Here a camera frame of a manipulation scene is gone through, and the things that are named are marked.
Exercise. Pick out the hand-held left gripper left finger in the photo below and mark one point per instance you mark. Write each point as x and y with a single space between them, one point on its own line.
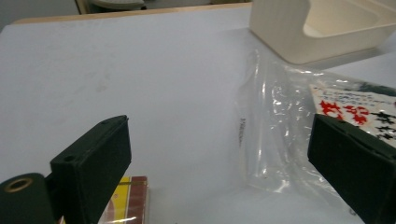
90 165

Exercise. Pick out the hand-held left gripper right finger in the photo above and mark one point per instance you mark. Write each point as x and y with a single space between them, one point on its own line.
351 161

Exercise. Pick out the yellow and red packet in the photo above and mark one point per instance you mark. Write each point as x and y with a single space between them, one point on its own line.
137 202

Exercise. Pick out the clear bag of dried seaweed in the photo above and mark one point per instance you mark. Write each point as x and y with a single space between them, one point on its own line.
280 130

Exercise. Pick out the cream plastic basin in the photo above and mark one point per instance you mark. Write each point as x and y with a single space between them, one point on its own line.
280 34

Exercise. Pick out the grey round object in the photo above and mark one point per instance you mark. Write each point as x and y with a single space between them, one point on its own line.
118 3

